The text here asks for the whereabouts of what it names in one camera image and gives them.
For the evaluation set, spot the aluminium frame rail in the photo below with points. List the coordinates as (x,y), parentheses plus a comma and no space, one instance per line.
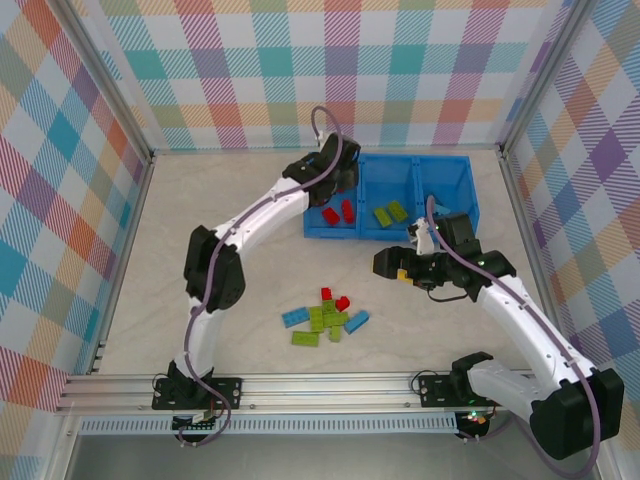
(132,225)
(225,150)
(520,210)

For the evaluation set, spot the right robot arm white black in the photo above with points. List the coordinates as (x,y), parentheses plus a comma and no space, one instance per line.
(500,380)

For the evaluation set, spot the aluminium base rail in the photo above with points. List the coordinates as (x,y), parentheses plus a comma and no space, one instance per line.
(325,390)

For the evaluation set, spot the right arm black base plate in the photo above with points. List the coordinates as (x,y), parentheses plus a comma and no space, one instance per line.
(435,390)

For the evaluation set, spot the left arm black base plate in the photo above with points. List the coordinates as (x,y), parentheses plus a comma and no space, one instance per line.
(230,392)

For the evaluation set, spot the blue lego brick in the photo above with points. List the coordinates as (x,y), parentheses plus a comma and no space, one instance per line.
(295,317)
(440,207)
(356,321)

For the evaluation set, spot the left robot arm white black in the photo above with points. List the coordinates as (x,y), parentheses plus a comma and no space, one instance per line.
(205,335)

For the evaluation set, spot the aluminium frame post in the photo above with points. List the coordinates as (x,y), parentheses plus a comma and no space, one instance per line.
(111,80)
(545,75)

